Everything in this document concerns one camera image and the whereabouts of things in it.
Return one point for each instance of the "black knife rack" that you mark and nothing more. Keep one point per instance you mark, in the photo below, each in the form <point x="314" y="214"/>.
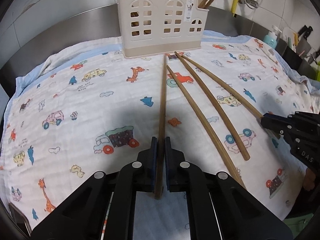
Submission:
<point x="298" y="43"/>

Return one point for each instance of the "beige plastic utensil holder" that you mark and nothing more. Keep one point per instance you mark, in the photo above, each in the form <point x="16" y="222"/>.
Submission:
<point x="151" y="27"/>

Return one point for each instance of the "right hand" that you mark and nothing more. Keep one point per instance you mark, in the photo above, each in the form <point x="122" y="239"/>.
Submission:
<point x="309" y="180"/>

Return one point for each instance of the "white patterned cloth mat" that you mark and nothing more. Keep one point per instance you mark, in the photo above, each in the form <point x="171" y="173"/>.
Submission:
<point x="88" y="108"/>

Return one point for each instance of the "green plastic basket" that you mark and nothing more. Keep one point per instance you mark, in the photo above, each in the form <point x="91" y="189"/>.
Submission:
<point x="297" y="224"/>

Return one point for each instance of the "teal soap bottle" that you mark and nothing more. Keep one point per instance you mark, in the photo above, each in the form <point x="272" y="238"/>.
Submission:
<point x="271" y="38"/>

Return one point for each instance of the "metal water valve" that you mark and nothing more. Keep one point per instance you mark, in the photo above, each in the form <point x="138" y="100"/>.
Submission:
<point x="251" y="4"/>

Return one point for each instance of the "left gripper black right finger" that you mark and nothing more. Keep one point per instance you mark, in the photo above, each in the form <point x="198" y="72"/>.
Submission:
<point x="173" y="158"/>

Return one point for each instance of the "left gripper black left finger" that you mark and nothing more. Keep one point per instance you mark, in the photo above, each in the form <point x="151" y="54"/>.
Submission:
<point x="147" y="172"/>

